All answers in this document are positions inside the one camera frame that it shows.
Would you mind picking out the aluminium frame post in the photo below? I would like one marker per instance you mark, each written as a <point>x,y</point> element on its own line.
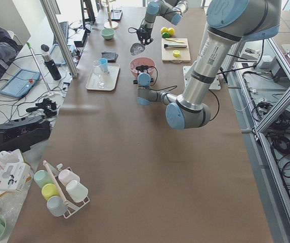
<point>55,27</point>

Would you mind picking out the yellow plastic knife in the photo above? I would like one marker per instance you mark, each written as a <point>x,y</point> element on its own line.
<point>174,40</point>

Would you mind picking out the black water bottle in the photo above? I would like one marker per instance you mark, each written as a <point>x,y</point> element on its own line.
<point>50,64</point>

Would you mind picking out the lemon half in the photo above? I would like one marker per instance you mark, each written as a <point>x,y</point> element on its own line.
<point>176,53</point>

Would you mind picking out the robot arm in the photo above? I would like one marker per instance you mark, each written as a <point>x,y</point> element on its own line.
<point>171,13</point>
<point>227,22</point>

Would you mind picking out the wooden cup stand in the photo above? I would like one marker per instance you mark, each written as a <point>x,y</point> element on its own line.
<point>109,24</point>

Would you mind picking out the steel muddler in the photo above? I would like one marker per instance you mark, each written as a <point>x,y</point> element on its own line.
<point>166,46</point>

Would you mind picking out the clear wine glass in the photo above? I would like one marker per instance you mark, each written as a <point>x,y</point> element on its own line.
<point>98,73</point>

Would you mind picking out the cream serving tray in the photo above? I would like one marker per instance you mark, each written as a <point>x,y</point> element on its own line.
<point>109,79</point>

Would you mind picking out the lower whole lemon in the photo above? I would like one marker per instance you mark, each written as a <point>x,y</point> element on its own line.
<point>171,31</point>

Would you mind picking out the white cup rack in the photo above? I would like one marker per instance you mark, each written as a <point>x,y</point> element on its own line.
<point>62,189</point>

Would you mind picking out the black glass tray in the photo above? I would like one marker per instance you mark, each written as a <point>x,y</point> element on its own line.
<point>116,15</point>

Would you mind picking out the green bowl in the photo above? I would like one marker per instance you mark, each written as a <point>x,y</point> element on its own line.
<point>108,33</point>

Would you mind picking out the black bag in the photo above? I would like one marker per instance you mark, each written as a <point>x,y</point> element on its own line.
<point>23,133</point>

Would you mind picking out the metal ice scoop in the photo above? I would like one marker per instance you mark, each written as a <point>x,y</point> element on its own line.
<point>136,49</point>

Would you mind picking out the bamboo cutting board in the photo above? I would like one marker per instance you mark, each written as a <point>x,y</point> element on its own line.
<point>167,54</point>

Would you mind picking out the whole lemon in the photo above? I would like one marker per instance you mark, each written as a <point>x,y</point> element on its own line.
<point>163,30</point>
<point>171,31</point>

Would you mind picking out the black keyboard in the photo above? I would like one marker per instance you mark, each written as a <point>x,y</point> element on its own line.
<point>64,26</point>

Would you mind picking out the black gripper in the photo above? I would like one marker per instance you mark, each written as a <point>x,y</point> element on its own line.
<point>146,33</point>
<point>143,69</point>

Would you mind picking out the upper whole lemon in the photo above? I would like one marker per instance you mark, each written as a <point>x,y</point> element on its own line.
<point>163,30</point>

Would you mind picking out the blue teach pendant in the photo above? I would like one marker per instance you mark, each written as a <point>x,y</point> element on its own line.
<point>20,84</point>
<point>56,55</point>

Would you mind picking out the blue cup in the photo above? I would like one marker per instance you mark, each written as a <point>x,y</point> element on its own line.
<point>103,65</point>

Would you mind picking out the grey folded cloth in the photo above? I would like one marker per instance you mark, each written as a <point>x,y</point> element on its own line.
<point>110,56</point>

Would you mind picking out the pink bowl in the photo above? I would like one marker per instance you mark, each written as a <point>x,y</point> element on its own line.
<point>146,61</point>

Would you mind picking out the green lime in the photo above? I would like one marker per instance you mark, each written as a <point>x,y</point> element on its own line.
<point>165,35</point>

